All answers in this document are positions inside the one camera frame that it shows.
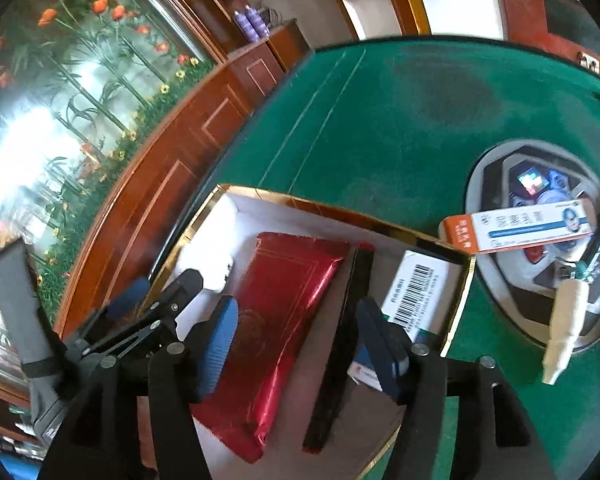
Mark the white plastic packet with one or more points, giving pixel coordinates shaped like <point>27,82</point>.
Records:
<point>215,240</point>

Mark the table centre control panel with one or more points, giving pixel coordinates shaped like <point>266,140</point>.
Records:
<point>510,175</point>

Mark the red pillar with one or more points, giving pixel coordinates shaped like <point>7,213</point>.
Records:
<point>522,10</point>

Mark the wall socket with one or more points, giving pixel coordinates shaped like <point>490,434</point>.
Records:
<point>590,60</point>

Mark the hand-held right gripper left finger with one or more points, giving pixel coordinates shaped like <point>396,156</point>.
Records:
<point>215,345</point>

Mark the long black box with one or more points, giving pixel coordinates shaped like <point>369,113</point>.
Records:
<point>340,360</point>

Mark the orange and white medicine box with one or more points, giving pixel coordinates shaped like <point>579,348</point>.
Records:
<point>520,230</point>

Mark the white barcode box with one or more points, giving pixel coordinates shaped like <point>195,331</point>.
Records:
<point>420,290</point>

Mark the red foil packet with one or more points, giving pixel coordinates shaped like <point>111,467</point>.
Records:
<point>290,300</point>

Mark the flower wall painting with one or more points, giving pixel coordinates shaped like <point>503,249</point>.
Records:
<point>80,85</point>

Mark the wooden cabinet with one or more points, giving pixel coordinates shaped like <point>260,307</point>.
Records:
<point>180,160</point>

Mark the white tube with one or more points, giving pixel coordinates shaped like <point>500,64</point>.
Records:
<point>565,315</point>

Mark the black panel on pillar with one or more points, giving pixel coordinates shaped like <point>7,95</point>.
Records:
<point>575,20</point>

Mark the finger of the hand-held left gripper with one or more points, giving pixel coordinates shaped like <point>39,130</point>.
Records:
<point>130,294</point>
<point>187,282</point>

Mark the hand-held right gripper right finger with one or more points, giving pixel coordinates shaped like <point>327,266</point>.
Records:
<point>380,355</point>

